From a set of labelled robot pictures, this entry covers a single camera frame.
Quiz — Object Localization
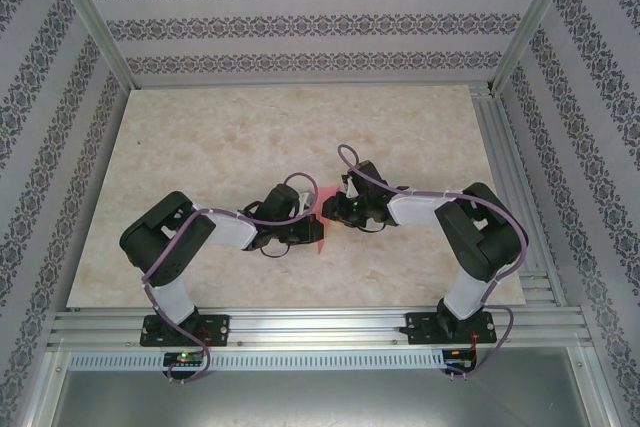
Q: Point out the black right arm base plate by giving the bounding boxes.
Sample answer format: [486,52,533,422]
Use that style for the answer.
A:
[405,311,496,346]

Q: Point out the white slotted cable duct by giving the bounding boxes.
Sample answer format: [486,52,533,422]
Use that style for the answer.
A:
[67,349,446,371]

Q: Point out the pink red cloth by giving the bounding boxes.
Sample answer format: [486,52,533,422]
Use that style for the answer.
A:
[309,186,341,253]

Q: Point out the aluminium mounting rail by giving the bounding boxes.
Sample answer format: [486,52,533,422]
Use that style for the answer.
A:
[47,309,594,348]

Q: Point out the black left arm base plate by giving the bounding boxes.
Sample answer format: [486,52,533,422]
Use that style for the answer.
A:
[142,314,231,348]

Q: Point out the grey metal sheet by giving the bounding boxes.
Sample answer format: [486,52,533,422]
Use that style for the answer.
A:
[29,346,616,427]

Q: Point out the aluminium side rails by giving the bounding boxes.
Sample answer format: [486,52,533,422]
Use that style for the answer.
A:
[469,84,569,308]

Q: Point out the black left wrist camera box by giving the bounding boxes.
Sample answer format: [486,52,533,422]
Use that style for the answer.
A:
[259,185,314,223]

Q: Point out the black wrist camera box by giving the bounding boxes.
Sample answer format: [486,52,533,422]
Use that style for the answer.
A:
[259,185,314,223]
[342,160,389,196]

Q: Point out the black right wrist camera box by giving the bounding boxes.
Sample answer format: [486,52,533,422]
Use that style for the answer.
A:
[342,160,389,196]

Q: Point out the aluminium frame post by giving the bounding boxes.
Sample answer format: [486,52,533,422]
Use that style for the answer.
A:
[47,0,136,93]
[489,0,586,96]

